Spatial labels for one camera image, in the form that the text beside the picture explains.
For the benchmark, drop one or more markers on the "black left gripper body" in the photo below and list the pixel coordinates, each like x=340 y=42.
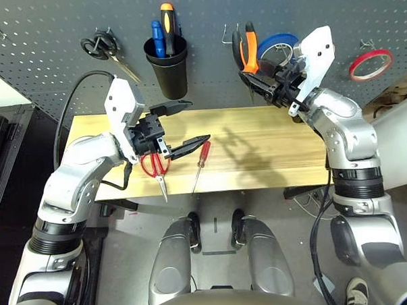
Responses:
x=148 y=135

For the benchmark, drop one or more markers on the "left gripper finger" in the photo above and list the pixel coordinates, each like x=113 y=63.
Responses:
x=170 y=108
x=188 y=146

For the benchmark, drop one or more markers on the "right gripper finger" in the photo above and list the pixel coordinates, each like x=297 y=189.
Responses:
x=262 y=87
x=269 y=67

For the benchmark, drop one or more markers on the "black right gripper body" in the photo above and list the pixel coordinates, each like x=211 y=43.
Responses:
x=287 y=87

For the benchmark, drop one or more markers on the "orange black pliers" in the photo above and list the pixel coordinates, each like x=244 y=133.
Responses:
x=250 y=50

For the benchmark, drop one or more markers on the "thin red tape roll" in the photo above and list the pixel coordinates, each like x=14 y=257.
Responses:
x=353 y=71

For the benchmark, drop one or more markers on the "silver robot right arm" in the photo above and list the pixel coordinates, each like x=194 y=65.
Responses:
x=346 y=131

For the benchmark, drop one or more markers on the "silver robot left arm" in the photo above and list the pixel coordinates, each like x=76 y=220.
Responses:
x=77 y=174

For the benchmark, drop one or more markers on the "dark grey pegboard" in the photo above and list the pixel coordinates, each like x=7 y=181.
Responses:
x=61 y=11

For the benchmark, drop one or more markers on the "blue tape roll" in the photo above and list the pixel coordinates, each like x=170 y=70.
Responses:
x=272 y=40

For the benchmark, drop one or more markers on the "black plastic cup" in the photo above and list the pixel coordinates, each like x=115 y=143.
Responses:
x=171 y=78

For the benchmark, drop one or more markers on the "black table leg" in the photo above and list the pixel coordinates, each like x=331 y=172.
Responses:
x=299 y=192
x=120 y=206

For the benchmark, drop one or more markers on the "metal scissors peg hook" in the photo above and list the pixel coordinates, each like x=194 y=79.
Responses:
x=104 y=33

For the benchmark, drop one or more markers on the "silver robot left leg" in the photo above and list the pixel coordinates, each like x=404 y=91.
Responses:
x=172 y=259

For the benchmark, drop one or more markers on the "silver robot leg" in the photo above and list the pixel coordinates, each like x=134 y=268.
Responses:
x=269 y=260
x=172 y=259

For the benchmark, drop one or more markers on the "silver robot right leg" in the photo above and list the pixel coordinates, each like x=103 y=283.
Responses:
x=269 y=260

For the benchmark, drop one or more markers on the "grey square pad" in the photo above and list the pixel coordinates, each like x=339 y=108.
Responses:
x=327 y=284

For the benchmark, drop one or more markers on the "person's grey sneaker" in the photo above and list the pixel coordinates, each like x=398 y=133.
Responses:
x=357 y=296

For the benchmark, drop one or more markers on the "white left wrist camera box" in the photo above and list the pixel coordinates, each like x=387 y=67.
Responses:
x=119 y=101

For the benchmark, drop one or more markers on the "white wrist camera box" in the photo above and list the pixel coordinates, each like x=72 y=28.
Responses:
x=317 y=52
x=119 y=101

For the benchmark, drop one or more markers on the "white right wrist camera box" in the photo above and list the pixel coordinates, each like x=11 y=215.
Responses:
x=317 y=52

